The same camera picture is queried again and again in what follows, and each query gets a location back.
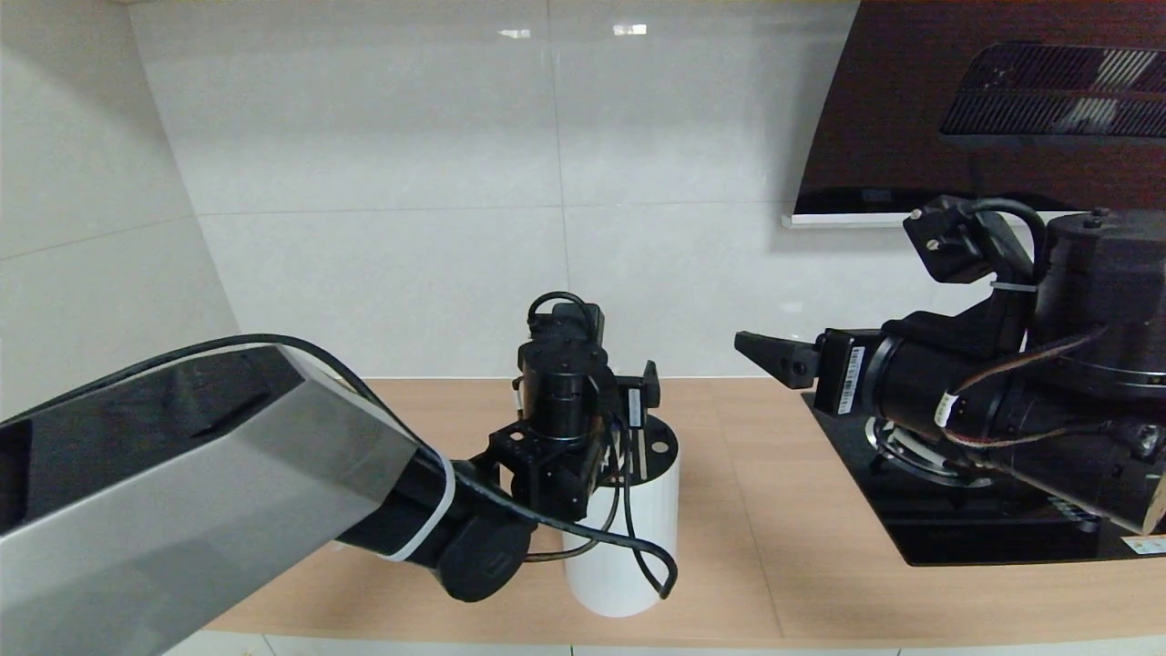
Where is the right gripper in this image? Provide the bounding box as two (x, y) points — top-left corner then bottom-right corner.
(734, 315), (1003, 440)

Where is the dark glass range hood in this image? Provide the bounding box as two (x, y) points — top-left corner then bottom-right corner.
(781, 0), (1166, 230)

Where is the white cylindrical utensil holder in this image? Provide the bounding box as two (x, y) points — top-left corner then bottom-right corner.
(562, 414), (682, 620)

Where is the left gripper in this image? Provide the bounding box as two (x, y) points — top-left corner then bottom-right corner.
(516, 341), (662, 486)

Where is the black glass hob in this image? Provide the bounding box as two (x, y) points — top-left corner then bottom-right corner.
(801, 392), (1166, 569)

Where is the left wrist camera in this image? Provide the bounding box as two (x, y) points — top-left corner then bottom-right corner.
(527, 291), (608, 347)

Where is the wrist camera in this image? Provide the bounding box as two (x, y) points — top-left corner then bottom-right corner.
(903, 194), (1050, 340)
(527, 291), (608, 347)

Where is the wooden counter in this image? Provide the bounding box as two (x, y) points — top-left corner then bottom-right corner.
(202, 377), (1166, 650)

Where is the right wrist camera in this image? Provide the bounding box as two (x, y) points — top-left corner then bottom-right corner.
(903, 194), (1050, 340)

